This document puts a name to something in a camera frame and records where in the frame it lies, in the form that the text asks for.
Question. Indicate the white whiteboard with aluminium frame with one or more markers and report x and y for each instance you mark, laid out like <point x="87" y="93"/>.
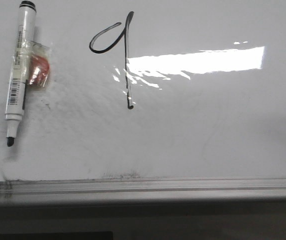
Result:
<point x="149" y="101"/>

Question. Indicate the red magnet taped to marker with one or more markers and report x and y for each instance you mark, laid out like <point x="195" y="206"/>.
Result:
<point x="39" y="64"/>

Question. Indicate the white black-tipped whiteboard marker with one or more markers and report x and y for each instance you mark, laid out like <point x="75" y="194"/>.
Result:
<point x="20" y="69"/>

